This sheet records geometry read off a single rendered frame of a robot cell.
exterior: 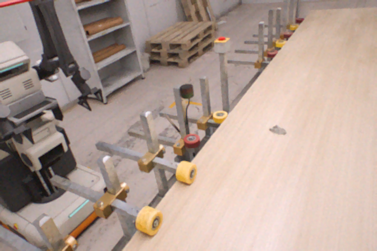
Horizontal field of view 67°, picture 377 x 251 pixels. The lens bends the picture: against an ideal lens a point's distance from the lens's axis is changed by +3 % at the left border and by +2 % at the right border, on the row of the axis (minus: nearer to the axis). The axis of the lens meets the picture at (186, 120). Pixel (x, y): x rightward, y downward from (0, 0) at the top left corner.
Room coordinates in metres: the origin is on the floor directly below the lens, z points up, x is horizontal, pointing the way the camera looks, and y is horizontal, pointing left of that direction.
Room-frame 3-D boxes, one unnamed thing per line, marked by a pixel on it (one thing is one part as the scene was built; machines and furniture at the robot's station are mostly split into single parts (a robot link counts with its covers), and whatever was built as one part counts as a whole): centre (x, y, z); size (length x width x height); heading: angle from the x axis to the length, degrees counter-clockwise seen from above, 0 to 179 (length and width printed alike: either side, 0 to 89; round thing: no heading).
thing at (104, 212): (0.76, 0.31, 0.95); 0.14 x 0.06 x 0.05; 145
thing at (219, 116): (1.30, -0.19, 0.85); 0.08 x 0.08 x 0.11
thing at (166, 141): (1.23, 0.15, 0.84); 0.43 x 0.03 x 0.04; 55
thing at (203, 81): (1.39, -0.13, 0.87); 0.04 x 0.04 x 0.48; 55
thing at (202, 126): (1.37, -0.11, 0.84); 0.14 x 0.06 x 0.05; 145
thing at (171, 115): (1.41, -0.02, 0.84); 0.43 x 0.03 x 0.04; 55
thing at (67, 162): (1.68, 1.16, 0.59); 0.55 x 0.34 x 0.83; 143
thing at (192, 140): (1.12, -0.01, 0.85); 0.08 x 0.08 x 0.11
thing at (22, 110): (1.45, 0.85, 0.99); 0.28 x 0.16 x 0.22; 143
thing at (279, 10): (2.63, -0.98, 0.88); 0.04 x 0.04 x 0.48; 55
